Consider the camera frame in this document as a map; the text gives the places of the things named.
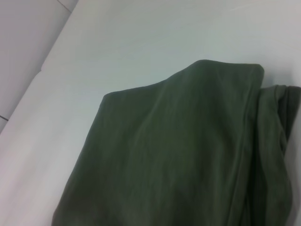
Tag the dark green t-shirt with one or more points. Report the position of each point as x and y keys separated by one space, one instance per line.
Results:
x=176 y=141

